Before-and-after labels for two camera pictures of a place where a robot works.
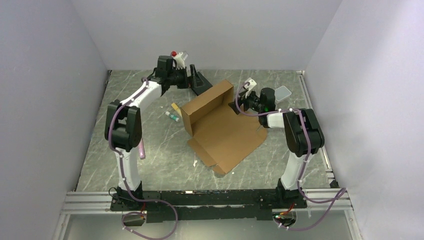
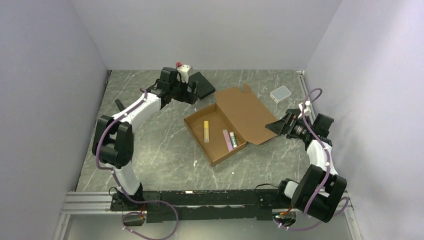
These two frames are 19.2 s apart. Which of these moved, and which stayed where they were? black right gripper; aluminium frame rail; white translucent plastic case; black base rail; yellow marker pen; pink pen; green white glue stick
Moved: pink pen; yellow marker pen; black right gripper; green white glue stick
Stayed: white translucent plastic case; black base rail; aluminium frame rail
